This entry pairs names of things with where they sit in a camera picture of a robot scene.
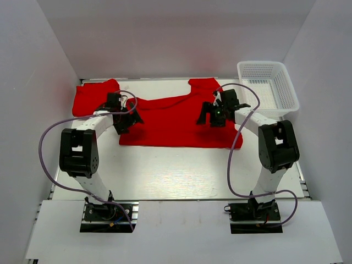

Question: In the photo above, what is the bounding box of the red t-shirt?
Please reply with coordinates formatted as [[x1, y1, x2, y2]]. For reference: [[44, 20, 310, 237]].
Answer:
[[72, 79, 119, 117], [119, 78, 243, 149]]

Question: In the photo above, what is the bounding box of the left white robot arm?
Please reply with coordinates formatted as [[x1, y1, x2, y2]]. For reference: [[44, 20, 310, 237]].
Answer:
[[59, 92, 143, 204]]

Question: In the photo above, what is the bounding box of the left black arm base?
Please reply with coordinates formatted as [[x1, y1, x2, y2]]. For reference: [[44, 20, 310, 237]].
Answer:
[[80, 197, 139, 233]]

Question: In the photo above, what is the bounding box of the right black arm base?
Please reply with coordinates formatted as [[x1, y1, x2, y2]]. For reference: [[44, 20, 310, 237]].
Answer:
[[224, 198, 283, 234]]

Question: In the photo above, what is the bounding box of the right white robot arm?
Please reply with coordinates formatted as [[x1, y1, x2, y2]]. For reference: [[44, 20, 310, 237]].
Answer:
[[197, 85, 300, 203]]

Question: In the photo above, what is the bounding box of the folded red t-shirt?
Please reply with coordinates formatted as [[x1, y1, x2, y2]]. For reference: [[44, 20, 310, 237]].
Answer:
[[72, 79, 119, 117]]

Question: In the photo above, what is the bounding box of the white plastic basket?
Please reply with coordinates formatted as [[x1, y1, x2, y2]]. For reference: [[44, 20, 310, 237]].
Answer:
[[237, 60, 299, 119]]

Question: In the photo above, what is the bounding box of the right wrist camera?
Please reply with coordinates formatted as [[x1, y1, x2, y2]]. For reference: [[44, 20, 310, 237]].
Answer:
[[213, 91, 222, 107]]

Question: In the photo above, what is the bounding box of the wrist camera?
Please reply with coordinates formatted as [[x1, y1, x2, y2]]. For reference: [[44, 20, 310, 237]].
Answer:
[[119, 95, 128, 107], [213, 91, 222, 107]]

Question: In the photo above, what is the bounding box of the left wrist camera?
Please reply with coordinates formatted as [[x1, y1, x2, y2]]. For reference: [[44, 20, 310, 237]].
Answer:
[[119, 95, 128, 107]]

